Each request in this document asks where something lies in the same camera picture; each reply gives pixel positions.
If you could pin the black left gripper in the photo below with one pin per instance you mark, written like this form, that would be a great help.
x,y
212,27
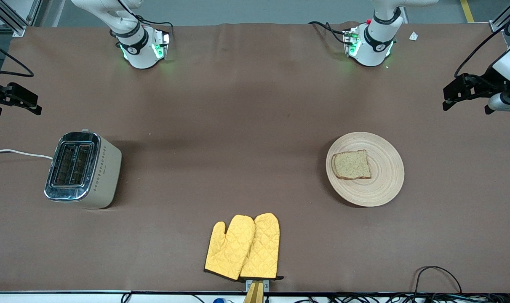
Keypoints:
x,y
489,82

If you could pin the round light wooden plate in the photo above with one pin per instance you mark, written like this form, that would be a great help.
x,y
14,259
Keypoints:
x,y
385,176

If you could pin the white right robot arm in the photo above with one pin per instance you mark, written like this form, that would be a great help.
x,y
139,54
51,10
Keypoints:
x,y
137,46

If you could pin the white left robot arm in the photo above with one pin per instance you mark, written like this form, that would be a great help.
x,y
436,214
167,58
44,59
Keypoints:
x,y
377,42

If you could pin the beige chrome two-slot toaster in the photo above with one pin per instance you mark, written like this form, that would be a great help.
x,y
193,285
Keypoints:
x,y
86,172

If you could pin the brown bread slice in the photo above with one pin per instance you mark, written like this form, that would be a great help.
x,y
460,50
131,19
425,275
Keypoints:
x,y
351,165

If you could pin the small white paper scrap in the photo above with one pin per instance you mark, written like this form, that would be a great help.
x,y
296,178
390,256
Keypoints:
x,y
413,36

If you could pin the brown table cover cloth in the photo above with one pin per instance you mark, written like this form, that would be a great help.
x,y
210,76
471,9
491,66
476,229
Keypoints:
x,y
254,105

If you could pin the yellow quilted oven mitt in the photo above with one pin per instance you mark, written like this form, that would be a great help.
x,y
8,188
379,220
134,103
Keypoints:
x,y
263,248
227,248

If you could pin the small blue object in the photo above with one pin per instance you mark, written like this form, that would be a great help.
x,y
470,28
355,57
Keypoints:
x,y
220,300

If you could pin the aluminium frame profile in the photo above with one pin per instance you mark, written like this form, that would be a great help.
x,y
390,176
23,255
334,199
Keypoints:
x,y
6,19
501,21

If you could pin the small grey metal bracket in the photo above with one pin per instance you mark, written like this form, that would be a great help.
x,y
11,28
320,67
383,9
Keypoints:
x,y
266,285

